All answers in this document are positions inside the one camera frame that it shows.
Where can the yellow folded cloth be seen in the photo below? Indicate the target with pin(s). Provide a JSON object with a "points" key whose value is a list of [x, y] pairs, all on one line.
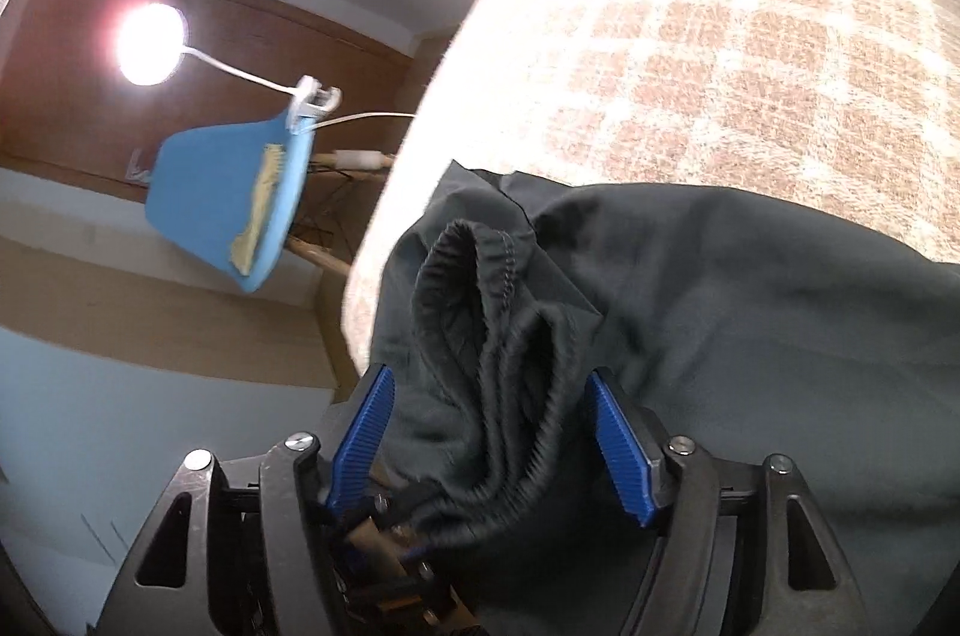
{"points": [[255, 208]]}

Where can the brown wooden door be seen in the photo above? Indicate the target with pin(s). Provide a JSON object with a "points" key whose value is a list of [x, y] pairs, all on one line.
{"points": [[75, 118]]}

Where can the beige checked blanket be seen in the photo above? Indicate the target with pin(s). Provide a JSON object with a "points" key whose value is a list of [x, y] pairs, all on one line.
{"points": [[712, 43]]}

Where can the small metal door bracket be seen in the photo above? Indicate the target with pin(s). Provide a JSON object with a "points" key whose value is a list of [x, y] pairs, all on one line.
{"points": [[139, 169]]}

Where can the blue plastic chair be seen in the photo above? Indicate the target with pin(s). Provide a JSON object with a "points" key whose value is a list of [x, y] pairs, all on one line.
{"points": [[202, 186]]}

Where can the dark grey pants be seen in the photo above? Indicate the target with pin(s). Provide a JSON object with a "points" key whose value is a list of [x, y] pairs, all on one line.
{"points": [[712, 321]]}

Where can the white clip desk lamp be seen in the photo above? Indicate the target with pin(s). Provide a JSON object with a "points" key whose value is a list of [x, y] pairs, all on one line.
{"points": [[150, 43]]}

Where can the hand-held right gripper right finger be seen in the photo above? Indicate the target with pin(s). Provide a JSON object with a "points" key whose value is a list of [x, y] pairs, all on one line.
{"points": [[619, 448]]}

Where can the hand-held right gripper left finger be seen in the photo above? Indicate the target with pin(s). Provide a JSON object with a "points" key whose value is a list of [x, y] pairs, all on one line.
{"points": [[360, 448]]}

